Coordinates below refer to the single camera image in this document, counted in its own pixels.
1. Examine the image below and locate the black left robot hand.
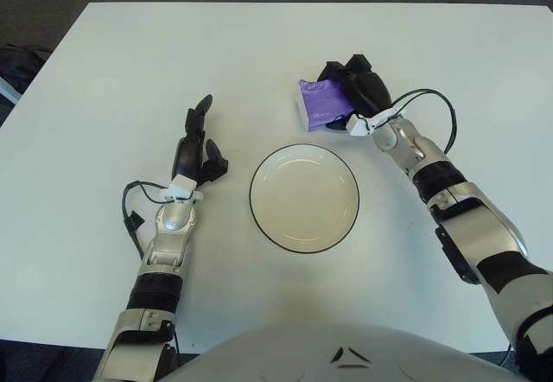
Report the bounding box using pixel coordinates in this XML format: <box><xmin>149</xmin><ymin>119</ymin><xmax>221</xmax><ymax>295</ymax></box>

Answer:
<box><xmin>171</xmin><ymin>93</ymin><xmax>230</xmax><ymax>194</ymax></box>

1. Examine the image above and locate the grey robot torso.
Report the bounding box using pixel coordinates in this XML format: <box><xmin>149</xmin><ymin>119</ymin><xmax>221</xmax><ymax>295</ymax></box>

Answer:
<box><xmin>162</xmin><ymin>322</ymin><xmax>522</xmax><ymax>382</ymax></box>

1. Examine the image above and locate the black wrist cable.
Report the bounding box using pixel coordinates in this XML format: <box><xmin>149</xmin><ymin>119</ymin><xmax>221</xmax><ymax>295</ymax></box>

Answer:
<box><xmin>120</xmin><ymin>180</ymin><xmax>175</xmax><ymax>260</ymax></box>
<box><xmin>378</xmin><ymin>89</ymin><xmax>459</xmax><ymax>155</ymax></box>

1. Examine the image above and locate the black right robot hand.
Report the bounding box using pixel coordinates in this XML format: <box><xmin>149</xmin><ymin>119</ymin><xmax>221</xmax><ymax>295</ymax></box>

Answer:
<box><xmin>317</xmin><ymin>54</ymin><xmax>394</xmax><ymax>132</ymax></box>

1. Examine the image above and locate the purple tissue paper pack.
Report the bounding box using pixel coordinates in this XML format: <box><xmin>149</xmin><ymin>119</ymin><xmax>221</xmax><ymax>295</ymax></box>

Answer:
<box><xmin>296</xmin><ymin>78</ymin><xmax>358</xmax><ymax>134</ymax></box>

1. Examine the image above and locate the white plate with black rim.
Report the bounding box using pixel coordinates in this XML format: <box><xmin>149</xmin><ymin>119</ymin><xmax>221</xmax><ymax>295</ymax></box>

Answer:
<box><xmin>248</xmin><ymin>143</ymin><xmax>361</xmax><ymax>254</ymax></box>

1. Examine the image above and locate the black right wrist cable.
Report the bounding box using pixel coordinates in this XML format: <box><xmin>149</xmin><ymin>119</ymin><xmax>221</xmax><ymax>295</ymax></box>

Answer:
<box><xmin>378</xmin><ymin>89</ymin><xmax>459</xmax><ymax>155</ymax></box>

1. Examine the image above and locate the dark bag on floor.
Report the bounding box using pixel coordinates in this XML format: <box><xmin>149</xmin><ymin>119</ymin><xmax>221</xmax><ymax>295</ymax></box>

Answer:
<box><xmin>0</xmin><ymin>43</ymin><xmax>51</xmax><ymax>103</ymax></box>

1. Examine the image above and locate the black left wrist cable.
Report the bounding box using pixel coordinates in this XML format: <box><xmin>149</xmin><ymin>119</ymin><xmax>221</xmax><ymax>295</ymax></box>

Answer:
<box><xmin>120</xmin><ymin>180</ymin><xmax>175</xmax><ymax>260</ymax></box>

